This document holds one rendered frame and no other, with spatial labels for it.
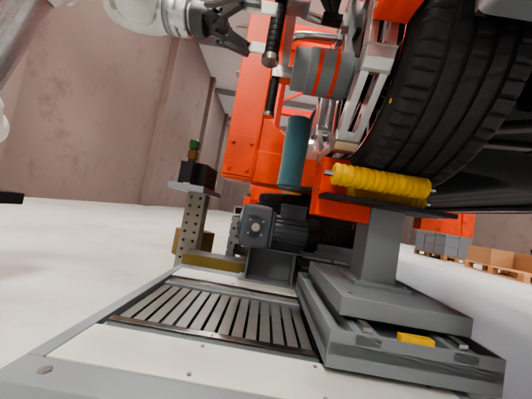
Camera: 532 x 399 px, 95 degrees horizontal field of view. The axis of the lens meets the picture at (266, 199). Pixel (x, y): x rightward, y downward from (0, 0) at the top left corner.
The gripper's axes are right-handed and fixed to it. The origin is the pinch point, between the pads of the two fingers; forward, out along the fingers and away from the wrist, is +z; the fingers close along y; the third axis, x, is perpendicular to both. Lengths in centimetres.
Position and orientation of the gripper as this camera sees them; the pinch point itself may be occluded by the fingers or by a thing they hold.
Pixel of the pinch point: (271, 32)
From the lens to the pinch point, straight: 74.5
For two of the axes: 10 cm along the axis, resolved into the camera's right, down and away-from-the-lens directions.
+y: 0.0, -0.6, -10.0
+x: 1.7, -9.8, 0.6
